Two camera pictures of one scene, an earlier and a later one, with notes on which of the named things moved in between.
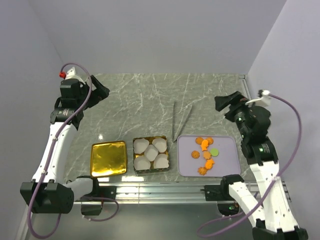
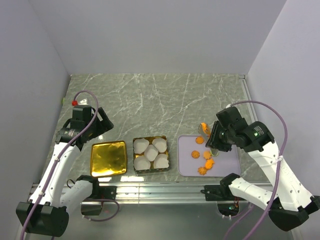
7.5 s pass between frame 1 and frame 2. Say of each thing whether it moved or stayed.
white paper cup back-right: stayed
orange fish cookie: moved
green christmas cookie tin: stayed
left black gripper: moved
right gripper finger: moved
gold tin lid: stayed
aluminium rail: stayed
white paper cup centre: stayed
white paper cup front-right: stayed
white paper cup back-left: stayed
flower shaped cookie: stayed
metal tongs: moved
